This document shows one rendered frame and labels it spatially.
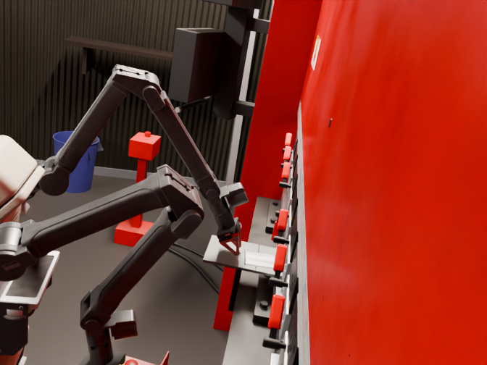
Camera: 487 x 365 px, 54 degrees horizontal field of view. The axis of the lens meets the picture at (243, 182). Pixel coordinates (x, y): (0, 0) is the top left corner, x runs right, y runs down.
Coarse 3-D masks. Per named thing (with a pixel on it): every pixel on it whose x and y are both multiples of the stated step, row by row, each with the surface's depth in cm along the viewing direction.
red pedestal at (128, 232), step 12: (132, 144) 320; (144, 144) 320; (156, 144) 328; (132, 156) 324; (144, 156) 323; (144, 168) 333; (120, 228) 345; (132, 228) 348; (144, 228) 351; (120, 240) 347; (132, 240) 346
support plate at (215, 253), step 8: (216, 240) 170; (208, 248) 164; (216, 248) 164; (224, 248) 165; (240, 248) 167; (248, 248) 168; (256, 248) 169; (264, 248) 170; (272, 248) 172; (208, 256) 159; (216, 256) 160; (224, 256) 160; (232, 256) 161; (240, 256) 162; (216, 264) 157; (224, 264) 156; (232, 264) 157; (240, 264) 158; (248, 264) 158; (256, 272) 156; (264, 272) 156; (272, 272) 157
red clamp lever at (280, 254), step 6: (282, 246) 107; (276, 252) 107; (282, 252) 106; (276, 258) 106; (282, 258) 106; (276, 264) 105; (282, 264) 105; (276, 270) 105; (282, 270) 105; (276, 276) 104; (270, 282) 103; (276, 282) 103; (282, 282) 103
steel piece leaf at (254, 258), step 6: (246, 252) 165; (252, 252) 166; (246, 258) 162; (252, 258) 162; (258, 258) 163; (264, 258) 164; (270, 258) 165; (252, 264) 159; (258, 264) 159; (264, 264) 160; (270, 264) 161
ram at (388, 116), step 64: (384, 0) 60; (448, 0) 34; (320, 64) 145; (384, 64) 52; (448, 64) 32; (320, 128) 106; (384, 128) 46; (448, 128) 29; (320, 192) 84; (384, 192) 41; (448, 192) 27; (320, 256) 69; (384, 256) 37; (448, 256) 26; (320, 320) 59; (384, 320) 34; (448, 320) 24
